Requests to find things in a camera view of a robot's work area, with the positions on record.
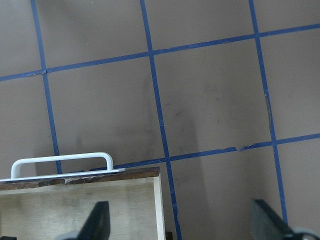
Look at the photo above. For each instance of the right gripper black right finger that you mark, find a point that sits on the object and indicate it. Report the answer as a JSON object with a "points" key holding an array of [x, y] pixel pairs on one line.
{"points": [[266, 224]]}

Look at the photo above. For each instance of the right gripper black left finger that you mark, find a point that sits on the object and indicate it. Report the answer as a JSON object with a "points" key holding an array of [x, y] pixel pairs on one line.
{"points": [[96, 227]]}

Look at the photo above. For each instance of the wooden drawer with white handle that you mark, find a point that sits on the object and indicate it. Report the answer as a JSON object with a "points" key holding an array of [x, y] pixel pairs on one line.
{"points": [[43, 207]]}

